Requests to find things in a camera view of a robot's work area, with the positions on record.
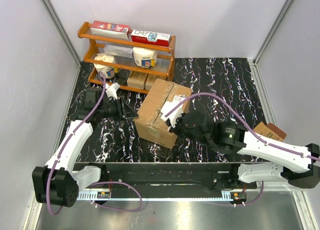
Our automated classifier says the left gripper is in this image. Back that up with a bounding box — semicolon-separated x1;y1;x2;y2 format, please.
98;96;139;122

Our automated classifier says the brown cardboard express box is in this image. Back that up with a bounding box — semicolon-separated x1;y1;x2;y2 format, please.
134;79;192;149

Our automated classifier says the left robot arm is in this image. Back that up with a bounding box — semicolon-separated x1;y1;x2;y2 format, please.
32;84;138;207

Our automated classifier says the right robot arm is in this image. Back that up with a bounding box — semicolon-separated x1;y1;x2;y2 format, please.
165;112;320;189

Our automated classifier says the grey flat box on shelf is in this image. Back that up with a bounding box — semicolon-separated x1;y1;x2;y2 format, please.
103;44;133;58

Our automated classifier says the red white toothpaste box right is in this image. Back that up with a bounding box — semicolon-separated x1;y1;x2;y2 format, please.
130;29;171;47

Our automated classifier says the red toothpaste box left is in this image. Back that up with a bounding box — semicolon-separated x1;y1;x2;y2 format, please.
90;20;132;40

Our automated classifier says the tan carton left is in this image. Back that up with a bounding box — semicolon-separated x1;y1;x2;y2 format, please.
127;71;148;89

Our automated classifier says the tan carton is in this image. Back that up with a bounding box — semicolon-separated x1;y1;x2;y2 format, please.
145;74;167;91
127;71;148;89

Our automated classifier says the tan carton right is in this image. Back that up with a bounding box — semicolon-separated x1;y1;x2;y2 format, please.
145;74;167;91

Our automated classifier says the white cup lower left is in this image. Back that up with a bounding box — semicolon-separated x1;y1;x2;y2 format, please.
93;53;119;79

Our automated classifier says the white cup middle shelf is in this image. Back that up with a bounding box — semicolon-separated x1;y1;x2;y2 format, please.
133;47;158;68

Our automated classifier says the brown sponge pack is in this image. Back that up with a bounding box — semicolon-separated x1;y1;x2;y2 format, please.
253;122;287;142

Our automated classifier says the orange wooden shelf rack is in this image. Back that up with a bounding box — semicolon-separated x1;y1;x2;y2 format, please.
77;22;176;81

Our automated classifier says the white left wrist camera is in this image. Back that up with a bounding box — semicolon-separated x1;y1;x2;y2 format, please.
105;83;120;100

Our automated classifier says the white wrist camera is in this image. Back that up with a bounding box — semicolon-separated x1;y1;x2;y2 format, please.
159;101;191;128
105;83;120;100

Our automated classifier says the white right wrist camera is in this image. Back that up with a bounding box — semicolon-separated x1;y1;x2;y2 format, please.
159;101;191;128

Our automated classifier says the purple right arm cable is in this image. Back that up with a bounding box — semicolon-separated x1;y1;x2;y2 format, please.
164;92;320;162

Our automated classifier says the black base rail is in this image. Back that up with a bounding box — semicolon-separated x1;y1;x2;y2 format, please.
74;162;257;200

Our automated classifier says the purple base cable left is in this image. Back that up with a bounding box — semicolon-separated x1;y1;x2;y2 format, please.
88;181;143;213

